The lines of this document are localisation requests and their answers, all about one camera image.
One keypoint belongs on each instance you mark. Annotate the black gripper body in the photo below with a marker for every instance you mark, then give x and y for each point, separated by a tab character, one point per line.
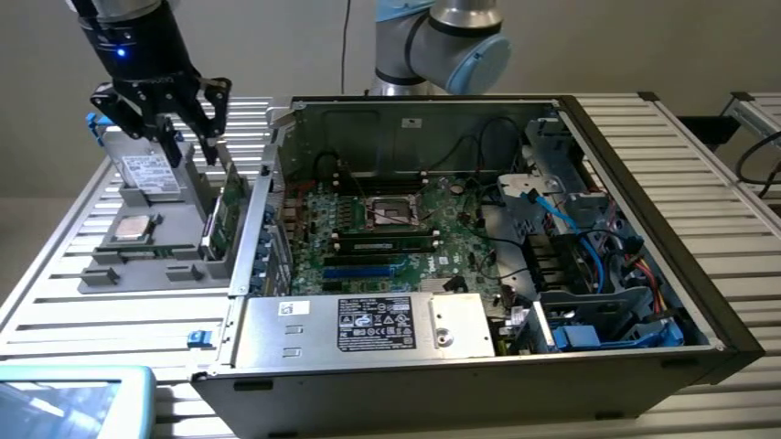
143	50

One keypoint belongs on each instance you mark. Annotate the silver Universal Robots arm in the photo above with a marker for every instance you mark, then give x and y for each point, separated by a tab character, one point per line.
451	46

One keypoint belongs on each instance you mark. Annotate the silver hard disk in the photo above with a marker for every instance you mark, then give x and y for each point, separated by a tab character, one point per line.
146	176

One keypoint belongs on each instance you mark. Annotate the green RAM module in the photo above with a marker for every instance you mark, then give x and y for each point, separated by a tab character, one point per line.
227	215

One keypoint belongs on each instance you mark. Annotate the silver CPU chip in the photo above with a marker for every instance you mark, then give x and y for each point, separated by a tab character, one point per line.
135	227

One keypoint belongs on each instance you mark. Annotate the green RAM stick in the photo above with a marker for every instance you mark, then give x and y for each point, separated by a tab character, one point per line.
159	251

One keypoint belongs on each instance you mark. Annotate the grey parts rack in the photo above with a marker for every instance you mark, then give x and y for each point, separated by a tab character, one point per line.
152	279

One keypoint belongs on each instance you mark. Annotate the CPU socket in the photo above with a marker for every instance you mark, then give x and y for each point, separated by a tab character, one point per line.
393	211

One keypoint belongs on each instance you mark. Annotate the installed black RAM stick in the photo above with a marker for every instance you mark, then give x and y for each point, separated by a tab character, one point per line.
385	244

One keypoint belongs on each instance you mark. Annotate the black expansion slot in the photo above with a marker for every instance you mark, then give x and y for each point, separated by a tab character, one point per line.
359	260

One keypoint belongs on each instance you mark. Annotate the round coin battery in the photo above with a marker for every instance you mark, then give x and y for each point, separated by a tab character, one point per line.
457	187

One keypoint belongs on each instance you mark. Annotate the blue expansion slot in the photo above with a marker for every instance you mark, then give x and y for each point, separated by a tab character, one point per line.
359	272

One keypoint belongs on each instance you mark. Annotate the green motherboard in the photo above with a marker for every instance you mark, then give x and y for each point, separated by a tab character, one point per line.
439	215

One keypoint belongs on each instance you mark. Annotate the blue plastic clip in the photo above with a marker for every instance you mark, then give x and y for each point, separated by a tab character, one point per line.
198	339

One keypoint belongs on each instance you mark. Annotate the silver power supply unit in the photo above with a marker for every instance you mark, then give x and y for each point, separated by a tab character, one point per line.
317	334

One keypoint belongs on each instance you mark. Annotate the silver chipset heat sink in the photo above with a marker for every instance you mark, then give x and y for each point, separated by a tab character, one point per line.
443	284

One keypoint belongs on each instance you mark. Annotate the silver metal drive cage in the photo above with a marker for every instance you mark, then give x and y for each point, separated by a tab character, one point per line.
568	174

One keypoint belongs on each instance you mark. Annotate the open black PC case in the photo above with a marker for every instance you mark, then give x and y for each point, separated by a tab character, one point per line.
427	398

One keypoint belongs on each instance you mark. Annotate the blue disk bay tray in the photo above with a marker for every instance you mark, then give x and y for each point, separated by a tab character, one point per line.
577	338

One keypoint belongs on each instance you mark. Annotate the blue plastic disk rail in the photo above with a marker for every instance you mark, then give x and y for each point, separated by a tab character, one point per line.
92	128

